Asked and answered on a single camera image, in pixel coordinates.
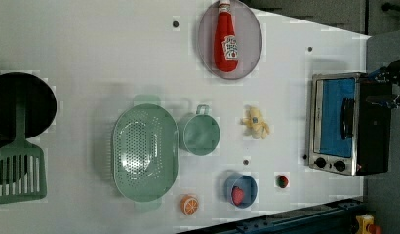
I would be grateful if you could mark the yellow plush banana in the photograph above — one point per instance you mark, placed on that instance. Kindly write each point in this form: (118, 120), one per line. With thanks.
(254, 123)

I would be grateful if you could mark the green mug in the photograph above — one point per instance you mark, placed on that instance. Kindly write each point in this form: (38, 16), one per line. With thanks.
(199, 132)

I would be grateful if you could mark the black round pot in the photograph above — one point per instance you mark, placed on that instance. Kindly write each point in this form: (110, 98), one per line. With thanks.
(40, 104)

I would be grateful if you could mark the orange slice toy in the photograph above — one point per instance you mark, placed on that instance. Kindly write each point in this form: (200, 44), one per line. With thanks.
(189, 205)

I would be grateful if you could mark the red strawberry in bowl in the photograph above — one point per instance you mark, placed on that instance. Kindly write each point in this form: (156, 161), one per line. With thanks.
(237, 195)

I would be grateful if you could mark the red strawberry on table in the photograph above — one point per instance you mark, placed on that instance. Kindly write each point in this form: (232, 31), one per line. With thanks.
(282, 181)

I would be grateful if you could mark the green slotted spatula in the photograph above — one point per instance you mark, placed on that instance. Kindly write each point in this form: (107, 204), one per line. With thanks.
(22, 165)

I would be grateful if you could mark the grey round plate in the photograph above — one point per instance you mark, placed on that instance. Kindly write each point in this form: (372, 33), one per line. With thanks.
(248, 35)

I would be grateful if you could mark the silver black toaster oven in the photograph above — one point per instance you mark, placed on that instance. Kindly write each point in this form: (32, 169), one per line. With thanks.
(349, 134)

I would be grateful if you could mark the green perforated colander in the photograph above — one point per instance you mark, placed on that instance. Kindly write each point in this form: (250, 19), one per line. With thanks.
(145, 150)

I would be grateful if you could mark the red ketchup bottle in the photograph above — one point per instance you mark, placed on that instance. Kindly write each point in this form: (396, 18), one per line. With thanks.
(225, 44)

